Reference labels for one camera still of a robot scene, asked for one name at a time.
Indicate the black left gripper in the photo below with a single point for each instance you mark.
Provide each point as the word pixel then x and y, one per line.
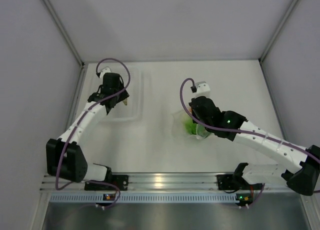
pixel 124 95

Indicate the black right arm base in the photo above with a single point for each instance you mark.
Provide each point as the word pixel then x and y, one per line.
pixel 231 183

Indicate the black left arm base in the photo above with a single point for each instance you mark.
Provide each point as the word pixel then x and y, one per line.
pixel 118 180

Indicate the aluminium front rail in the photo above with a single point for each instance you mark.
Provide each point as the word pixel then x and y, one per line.
pixel 163 182

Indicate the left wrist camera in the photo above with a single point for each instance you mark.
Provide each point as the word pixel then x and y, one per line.
pixel 103 70

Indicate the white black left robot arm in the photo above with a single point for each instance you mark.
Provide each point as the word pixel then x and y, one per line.
pixel 65 157

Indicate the white slotted cable duct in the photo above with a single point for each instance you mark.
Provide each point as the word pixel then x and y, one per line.
pixel 101 198

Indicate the green fake lettuce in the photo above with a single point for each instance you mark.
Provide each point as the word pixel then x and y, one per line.
pixel 189 126

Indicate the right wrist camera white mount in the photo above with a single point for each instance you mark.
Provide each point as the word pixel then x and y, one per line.
pixel 201 89

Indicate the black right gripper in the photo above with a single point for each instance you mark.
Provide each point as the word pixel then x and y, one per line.
pixel 194 114

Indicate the clear polka dot zip bag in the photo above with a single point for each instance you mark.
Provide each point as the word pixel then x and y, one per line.
pixel 183 127

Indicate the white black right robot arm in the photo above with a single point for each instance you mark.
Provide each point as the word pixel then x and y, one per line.
pixel 296 167

